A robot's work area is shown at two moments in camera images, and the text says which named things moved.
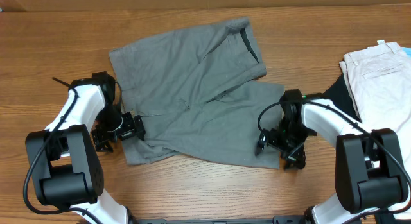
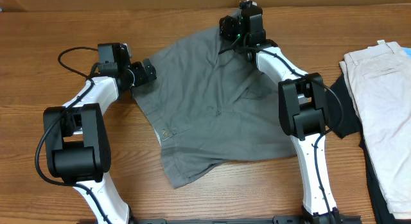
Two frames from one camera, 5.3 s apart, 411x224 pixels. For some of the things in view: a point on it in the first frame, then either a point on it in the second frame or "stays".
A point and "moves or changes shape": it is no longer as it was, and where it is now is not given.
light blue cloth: x=408 y=51 stays
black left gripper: x=102 y=136 to x=142 y=76
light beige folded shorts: x=380 y=81 stays
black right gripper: x=297 y=156 to x=226 y=28
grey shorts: x=194 y=88 moves or changes shape
